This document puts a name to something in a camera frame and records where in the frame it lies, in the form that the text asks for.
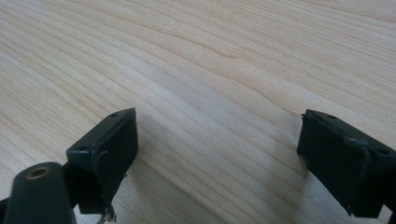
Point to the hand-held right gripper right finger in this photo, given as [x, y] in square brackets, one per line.
[342, 168]

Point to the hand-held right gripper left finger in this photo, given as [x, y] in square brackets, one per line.
[106, 155]

